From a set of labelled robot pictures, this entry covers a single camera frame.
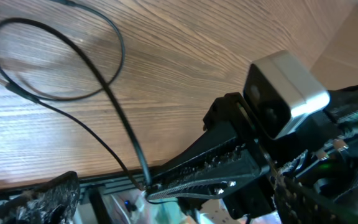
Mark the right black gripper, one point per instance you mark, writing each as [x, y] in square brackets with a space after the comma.
[322, 155]

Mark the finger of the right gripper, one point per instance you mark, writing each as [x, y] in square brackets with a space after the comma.
[204, 186]
[220, 155]

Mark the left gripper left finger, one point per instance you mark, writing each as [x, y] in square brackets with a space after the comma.
[53, 202]

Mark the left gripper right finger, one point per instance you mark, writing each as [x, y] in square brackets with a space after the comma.
[297, 204]

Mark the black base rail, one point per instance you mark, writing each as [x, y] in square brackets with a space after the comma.
[92, 190]

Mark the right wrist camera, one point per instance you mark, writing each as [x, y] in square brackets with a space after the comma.
[281, 93]

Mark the cardboard side wall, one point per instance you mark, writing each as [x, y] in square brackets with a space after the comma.
[337, 67]

